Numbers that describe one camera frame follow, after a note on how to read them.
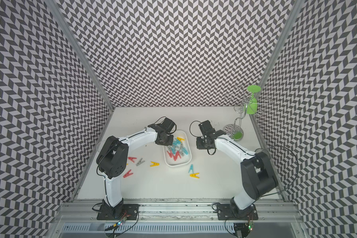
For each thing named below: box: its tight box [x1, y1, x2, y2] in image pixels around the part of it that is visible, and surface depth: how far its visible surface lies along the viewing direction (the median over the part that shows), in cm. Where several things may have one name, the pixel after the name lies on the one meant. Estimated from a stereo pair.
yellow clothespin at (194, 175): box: [189, 172, 200, 179], surface depth 86 cm
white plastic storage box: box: [162, 129, 192, 168], surface depth 95 cm
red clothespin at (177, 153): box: [173, 150, 181, 162], surface depth 95 cm
